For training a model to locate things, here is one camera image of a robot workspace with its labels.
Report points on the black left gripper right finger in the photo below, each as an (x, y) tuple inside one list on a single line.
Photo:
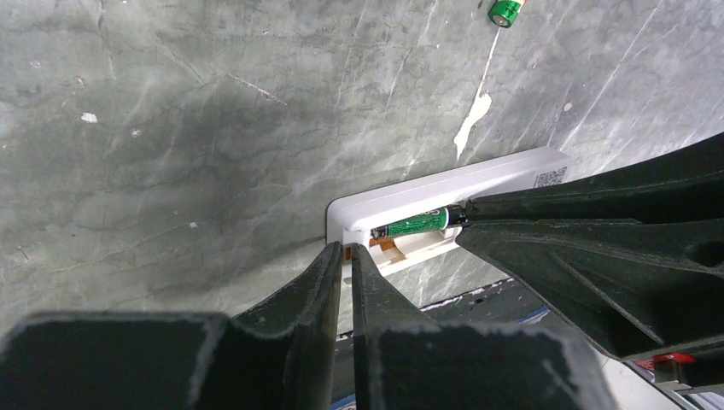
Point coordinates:
[(403, 359)]

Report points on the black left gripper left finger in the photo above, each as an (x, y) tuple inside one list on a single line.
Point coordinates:
[(277, 355)]

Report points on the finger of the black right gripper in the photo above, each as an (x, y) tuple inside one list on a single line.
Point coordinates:
[(682, 186), (633, 289)]

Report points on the dark green AAA battery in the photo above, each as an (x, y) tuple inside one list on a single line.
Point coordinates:
[(438, 219)]

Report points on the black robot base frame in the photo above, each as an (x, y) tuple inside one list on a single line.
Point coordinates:
[(503, 301)]

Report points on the gold green AAA battery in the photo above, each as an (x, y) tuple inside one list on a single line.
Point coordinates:
[(503, 13)]

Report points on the white remote control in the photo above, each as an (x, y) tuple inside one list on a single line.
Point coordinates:
[(350, 219)]

